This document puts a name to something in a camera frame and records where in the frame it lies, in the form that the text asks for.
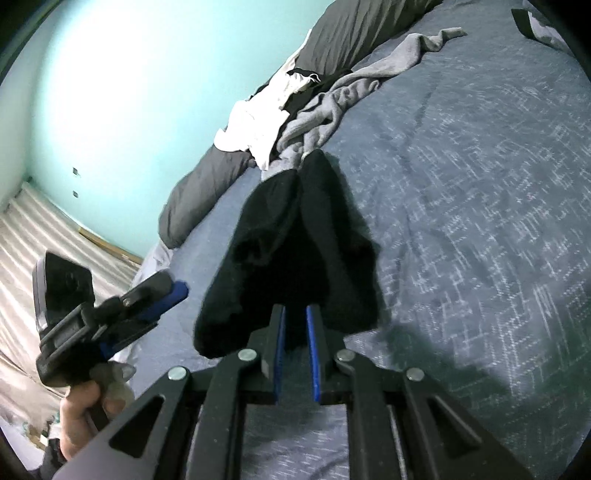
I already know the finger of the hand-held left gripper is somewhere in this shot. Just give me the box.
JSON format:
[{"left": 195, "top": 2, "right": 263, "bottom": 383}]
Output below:
[
  {"left": 122, "top": 271, "right": 190, "bottom": 324},
  {"left": 97, "top": 318, "right": 160, "bottom": 358}
]

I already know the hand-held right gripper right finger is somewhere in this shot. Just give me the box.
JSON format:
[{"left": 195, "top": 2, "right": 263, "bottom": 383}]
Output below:
[{"left": 305, "top": 304, "right": 532, "bottom": 480}]

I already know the light grey blanket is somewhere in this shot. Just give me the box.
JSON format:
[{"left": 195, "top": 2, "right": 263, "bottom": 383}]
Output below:
[{"left": 113, "top": 242, "right": 174, "bottom": 365}]

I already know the wooden strip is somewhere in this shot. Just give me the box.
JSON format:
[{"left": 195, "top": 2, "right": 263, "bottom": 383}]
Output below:
[{"left": 78, "top": 226, "right": 144, "bottom": 266}]

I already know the person's left hand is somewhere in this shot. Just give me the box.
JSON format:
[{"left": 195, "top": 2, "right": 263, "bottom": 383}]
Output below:
[{"left": 60, "top": 362, "right": 136, "bottom": 462}]

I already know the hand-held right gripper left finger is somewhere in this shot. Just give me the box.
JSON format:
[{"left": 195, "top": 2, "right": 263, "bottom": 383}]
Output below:
[{"left": 55, "top": 304, "right": 287, "bottom": 480}]

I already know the crumpled grey garment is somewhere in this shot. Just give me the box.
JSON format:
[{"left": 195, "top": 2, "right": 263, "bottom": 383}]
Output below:
[{"left": 261, "top": 28, "right": 468, "bottom": 183}]

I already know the bed with blue sheet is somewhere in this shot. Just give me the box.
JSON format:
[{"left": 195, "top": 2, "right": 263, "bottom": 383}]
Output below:
[{"left": 139, "top": 0, "right": 591, "bottom": 480}]

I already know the crumpled white garment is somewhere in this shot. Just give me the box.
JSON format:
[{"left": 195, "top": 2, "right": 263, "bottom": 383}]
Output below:
[{"left": 215, "top": 65, "right": 321, "bottom": 169}]

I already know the folded light grey garment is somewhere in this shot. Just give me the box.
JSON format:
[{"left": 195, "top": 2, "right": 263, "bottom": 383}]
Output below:
[{"left": 526, "top": 9, "right": 573, "bottom": 54}]

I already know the beige striped curtain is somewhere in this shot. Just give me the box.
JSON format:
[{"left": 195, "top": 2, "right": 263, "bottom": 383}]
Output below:
[{"left": 0, "top": 182, "right": 144, "bottom": 439}]

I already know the dark grey bolster pillow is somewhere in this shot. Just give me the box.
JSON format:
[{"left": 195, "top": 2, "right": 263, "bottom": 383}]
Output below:
[{"left": 158, "top": 0, "right": 444, "bottom": 250}]

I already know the black sweater with white trim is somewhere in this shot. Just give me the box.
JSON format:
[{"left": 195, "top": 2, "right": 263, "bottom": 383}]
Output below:
[{"left": 193, "top": 150, "right": 382, "bottom": 361}]

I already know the floor clutter pile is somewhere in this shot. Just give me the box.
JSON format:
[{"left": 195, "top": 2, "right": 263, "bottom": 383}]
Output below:
[{"left": 0, "top": 401, "right": 56, "bottom": 444}]

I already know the crumpled black garment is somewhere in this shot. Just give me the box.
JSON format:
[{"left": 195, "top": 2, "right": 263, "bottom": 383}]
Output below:
[{"left": 252, "top": 67, "right": 365, "bottom": 112}]

